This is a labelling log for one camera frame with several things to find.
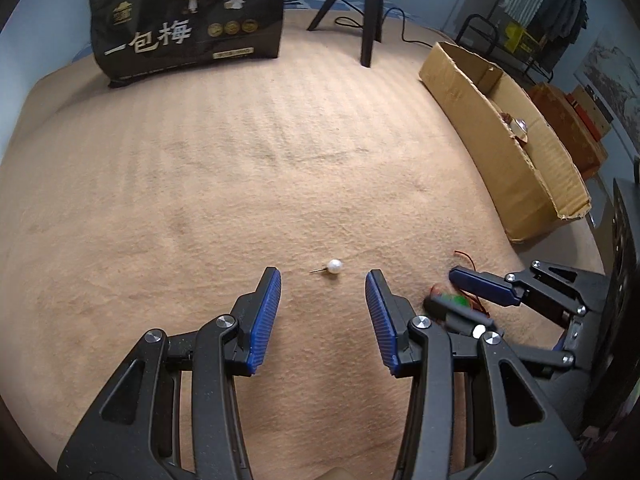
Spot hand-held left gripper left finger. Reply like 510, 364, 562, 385
57, 266, 282, 480

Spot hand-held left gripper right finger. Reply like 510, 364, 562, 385
365, 269, 586, 480

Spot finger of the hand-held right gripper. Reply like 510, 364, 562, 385
423, 295, 577, 380
448, 260, 610, 329

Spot green pendant with red cord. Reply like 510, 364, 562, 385
430, 250, 496, 328

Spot pearl stud earring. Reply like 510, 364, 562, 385
309, 258, 344, 276

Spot cardboard box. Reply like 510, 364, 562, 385
418, 41, 593, 245

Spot brown leather strap watch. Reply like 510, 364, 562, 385
500, 112, 532, 150

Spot orange patterned box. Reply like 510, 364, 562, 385
526, 82, 614, 182

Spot yellow box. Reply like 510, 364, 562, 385
503, 20, 546, 59

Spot black clothes rack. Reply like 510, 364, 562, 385
454, 0, 587, 84

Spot dark hanging clothes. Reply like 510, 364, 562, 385
530, 0, 589, 57

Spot black tripod stand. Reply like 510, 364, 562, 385
306, 0, 386, 69

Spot black snack bag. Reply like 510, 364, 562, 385
89, 0, 287, 90

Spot wall poster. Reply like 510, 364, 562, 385
574, 29, 640, 153

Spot black power cable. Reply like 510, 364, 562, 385
335, 7, 457, 47

